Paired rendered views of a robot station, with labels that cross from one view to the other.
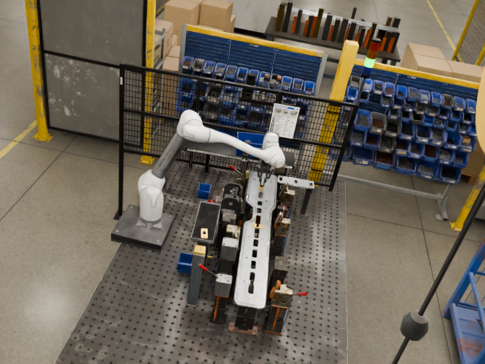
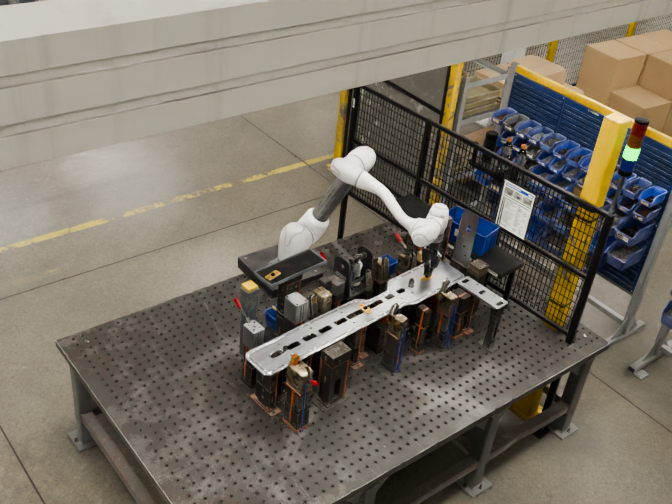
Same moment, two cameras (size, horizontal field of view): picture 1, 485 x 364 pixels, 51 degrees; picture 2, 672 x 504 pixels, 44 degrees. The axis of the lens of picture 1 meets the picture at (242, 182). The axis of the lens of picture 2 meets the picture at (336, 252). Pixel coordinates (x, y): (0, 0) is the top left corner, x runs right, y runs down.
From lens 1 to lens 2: 2.45 m
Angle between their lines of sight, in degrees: 37
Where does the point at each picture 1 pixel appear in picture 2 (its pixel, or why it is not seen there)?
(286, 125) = (517, 216)
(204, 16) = (649, 76)
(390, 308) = not seen: outside the picture
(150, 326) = (184, 350)
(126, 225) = (260, 258)
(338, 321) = (379, 462)
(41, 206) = (267, 233)
